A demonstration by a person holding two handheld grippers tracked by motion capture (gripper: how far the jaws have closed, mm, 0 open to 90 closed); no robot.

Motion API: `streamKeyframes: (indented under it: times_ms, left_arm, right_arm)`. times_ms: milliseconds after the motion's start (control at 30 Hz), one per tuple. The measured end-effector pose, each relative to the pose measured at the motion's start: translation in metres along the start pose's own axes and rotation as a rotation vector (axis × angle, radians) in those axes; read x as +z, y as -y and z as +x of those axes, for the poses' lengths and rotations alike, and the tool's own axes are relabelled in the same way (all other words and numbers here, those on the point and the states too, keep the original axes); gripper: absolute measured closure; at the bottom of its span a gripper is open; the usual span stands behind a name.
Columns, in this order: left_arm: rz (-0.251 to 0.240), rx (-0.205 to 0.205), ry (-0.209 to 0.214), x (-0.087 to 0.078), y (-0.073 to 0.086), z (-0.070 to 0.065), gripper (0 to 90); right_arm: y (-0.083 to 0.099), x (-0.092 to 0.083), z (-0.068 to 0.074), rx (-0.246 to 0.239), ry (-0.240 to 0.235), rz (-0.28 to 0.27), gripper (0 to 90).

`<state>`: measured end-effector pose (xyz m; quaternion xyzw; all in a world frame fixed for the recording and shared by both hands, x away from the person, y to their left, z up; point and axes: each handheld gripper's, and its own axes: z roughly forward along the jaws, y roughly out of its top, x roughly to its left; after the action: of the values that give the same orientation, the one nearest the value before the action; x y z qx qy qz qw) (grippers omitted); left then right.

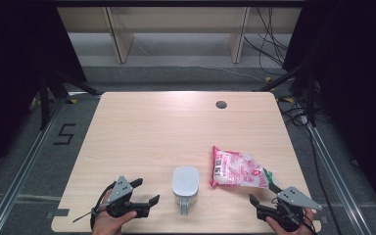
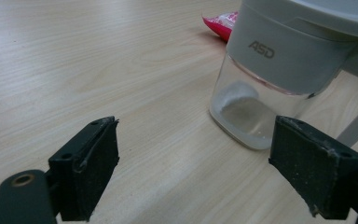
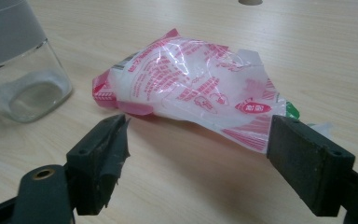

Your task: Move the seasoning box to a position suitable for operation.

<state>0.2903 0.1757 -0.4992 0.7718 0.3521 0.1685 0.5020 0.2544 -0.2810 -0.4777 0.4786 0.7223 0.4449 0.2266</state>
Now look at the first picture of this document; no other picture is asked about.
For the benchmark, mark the pink and white plastic bag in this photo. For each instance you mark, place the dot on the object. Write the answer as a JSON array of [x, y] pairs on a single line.
[[236, 169]]

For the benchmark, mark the yellow tape piece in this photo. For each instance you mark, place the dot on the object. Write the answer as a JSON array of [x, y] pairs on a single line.
[[288, 99], [268, 79], [73, 101]]

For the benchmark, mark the person's right hand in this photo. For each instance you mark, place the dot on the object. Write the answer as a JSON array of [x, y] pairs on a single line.
[[306, 226]]

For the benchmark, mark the black curtain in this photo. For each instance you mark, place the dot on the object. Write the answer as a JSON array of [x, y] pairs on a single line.
[[9, 65], [359, 81]]

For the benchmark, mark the black metal stand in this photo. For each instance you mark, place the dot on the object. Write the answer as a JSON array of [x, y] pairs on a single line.
[[50, 88], [306, 84]]

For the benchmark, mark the clear container with grey lid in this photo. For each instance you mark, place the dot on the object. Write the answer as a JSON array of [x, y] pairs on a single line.
[[185, 181]]

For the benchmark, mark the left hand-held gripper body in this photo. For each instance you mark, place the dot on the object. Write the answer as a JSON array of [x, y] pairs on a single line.
[[120, 191]]

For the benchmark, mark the metal floor rail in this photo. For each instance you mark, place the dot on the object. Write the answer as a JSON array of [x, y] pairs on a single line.
[[19, 176], [336, 176]]

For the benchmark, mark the black zip tie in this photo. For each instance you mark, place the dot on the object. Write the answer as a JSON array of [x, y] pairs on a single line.
[[83, 216]]

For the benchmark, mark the person's left hand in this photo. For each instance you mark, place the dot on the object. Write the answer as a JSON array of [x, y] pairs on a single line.
[[107, 225]]

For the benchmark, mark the grey table bracket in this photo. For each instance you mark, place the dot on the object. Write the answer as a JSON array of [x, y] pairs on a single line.
[[322, 219], [58, 213]]

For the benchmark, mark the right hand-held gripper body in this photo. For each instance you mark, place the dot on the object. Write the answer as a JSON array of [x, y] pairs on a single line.
[[293, 199]]

